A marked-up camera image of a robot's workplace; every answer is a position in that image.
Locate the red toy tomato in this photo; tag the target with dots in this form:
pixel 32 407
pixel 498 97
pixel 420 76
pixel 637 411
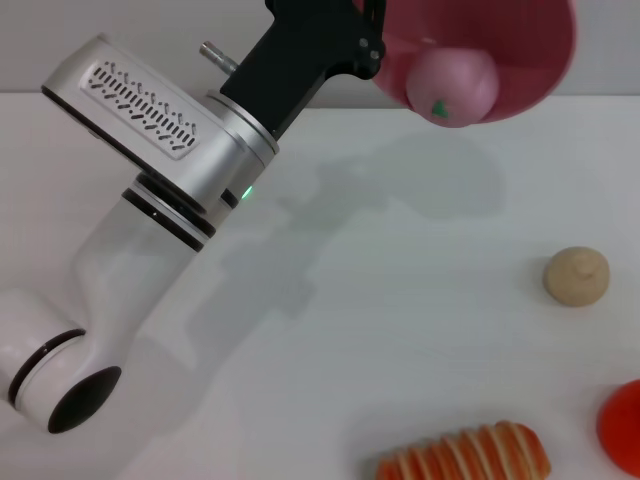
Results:
pixel 622 425

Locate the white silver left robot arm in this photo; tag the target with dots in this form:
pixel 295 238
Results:
pixel 150 125

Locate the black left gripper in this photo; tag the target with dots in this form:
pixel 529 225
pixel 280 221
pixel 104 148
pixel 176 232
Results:
pixel 300 50

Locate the beige round toy bun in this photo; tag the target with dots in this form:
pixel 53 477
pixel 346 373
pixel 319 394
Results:
pixel 575 277

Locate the pink toy peach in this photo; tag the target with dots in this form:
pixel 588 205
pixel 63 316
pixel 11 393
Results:
pixel 455 85

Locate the pink plastic bowl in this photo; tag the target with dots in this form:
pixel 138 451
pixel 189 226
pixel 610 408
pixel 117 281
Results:
pixel 525 50

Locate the orange striped toy bread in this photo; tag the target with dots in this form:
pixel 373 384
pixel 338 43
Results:
pixel 465 455

